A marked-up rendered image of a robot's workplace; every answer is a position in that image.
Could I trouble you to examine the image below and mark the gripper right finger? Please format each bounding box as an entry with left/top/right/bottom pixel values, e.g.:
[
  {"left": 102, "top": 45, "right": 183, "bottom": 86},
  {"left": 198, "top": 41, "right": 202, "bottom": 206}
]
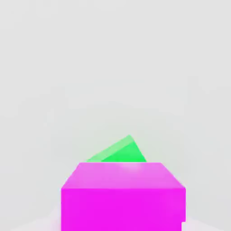
[{"left": 181, "top": 216, "right": 224, "bottom": 231}]

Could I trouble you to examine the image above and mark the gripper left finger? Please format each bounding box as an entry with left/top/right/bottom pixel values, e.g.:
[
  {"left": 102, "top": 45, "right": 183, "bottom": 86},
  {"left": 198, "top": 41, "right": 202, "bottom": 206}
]
[{"left": 10, "top": 207, "right": 62, "bottom": 231}]

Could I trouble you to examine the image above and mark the small magenta cube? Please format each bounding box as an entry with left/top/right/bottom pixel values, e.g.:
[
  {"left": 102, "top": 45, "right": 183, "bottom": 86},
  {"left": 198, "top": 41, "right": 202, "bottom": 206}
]
[{"left": 60, "top": 162, "right": 187, "bottom": 231}]

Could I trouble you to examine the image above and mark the small green cube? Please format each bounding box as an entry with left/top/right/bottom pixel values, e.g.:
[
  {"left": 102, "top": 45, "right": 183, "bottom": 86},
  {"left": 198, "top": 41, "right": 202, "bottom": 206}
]
[{"left": 86, "top": 134, "right": 147, "bottom": 163}]

